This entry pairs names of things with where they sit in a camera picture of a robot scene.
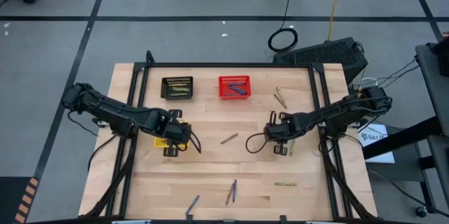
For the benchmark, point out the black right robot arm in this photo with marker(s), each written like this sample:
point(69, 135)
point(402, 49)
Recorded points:
point(333, 115)

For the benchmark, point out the black perforated computer case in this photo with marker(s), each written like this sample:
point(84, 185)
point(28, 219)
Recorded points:
point(322, 55)

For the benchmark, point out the black plastic basket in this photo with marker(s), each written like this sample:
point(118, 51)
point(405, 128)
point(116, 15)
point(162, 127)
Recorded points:
point(165, 90)

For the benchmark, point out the black frame clamp tab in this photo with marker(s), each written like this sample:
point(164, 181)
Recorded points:
point(189, 218)
point(283, 218)

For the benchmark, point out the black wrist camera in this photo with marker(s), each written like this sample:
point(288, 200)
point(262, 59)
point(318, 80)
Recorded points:
point(269, 132)
point(186, 133)

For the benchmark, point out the black side table beam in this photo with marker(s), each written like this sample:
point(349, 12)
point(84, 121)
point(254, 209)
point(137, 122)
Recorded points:
point(403, 138)

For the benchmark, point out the grey side table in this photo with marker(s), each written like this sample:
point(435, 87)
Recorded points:
point(438, 104)

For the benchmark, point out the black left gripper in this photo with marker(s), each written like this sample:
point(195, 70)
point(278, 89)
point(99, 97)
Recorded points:
point(174, 132)

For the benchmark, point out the brown crayon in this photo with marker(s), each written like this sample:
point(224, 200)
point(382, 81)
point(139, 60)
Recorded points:
point(229, 194)
point(229, 138)

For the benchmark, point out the black object on side table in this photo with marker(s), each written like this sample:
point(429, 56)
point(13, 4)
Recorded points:
point(443, 59)

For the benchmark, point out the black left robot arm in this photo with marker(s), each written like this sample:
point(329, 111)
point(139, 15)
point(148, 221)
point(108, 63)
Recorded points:
point(115, 111)

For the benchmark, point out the black caster wheel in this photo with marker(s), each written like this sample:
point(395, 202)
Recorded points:
point(421, 211)

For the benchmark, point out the red plastic basket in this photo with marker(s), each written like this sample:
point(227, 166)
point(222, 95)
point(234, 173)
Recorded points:
point(222, 88)

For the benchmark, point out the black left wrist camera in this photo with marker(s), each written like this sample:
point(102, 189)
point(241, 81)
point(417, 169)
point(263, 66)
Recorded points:
point(186, 133)

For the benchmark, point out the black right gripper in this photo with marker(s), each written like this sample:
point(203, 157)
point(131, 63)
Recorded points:
point(282, 132)

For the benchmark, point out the white paper sign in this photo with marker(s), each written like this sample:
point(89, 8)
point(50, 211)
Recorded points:
point(380, 153)

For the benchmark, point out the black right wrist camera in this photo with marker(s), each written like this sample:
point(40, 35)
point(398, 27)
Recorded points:
point(269, 132)

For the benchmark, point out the yellow plastic basket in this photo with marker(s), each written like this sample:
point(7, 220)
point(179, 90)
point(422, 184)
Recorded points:
point(159, 142)

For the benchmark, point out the silver frame bracket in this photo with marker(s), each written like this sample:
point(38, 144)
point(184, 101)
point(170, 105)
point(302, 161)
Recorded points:
point(101, 123)

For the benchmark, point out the black hazard-striped floor mat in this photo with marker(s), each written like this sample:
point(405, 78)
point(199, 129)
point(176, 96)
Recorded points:
point(10, 199)

